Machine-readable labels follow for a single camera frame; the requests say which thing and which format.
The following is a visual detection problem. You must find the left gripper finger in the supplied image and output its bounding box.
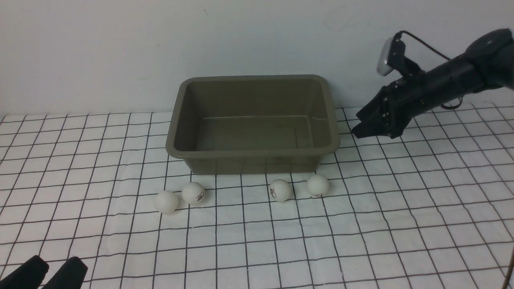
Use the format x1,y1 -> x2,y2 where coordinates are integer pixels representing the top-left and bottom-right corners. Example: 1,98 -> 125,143
0,255 -> 49,289
42,257 -> 88,289

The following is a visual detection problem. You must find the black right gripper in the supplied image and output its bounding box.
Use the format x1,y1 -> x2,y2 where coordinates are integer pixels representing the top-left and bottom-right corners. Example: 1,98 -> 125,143
352,78 -> 432,139

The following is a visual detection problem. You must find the white ball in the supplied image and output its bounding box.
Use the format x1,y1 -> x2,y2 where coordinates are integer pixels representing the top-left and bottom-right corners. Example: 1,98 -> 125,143
269,179 -> 292,202
306,174 -> 329,197
155,191 -> 179,214
181,182 -> 205,205

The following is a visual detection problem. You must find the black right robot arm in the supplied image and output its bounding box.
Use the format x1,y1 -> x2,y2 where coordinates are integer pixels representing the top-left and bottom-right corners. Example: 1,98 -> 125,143
352,28 -> 514,139

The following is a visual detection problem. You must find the white grid tablecloth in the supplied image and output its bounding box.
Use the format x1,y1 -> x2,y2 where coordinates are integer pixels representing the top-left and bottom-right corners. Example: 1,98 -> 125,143
0,104 -> 514,289

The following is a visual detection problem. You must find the olive plastic bin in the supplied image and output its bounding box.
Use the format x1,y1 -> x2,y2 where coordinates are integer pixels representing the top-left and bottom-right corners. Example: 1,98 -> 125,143
165,75 -> 341,175

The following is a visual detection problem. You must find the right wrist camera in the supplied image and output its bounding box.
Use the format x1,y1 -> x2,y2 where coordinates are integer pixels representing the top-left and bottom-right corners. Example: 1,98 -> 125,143
376,36 -> 423,80

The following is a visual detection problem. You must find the black right camera cable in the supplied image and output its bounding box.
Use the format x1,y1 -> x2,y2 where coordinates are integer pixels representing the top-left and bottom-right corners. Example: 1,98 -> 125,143
396,31 -> 462,110

